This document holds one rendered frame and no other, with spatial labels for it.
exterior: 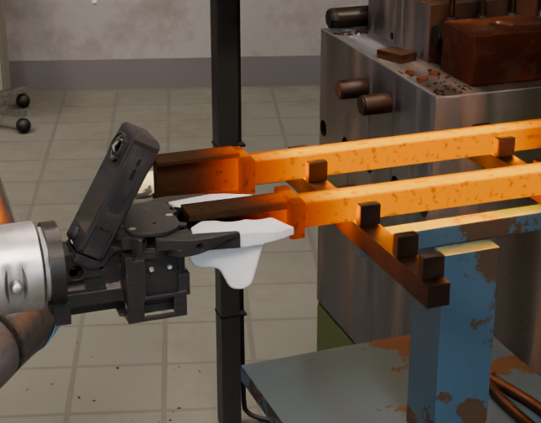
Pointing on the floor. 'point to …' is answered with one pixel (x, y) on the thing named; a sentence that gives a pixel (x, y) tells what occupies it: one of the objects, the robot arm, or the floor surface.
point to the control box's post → (221, 82)
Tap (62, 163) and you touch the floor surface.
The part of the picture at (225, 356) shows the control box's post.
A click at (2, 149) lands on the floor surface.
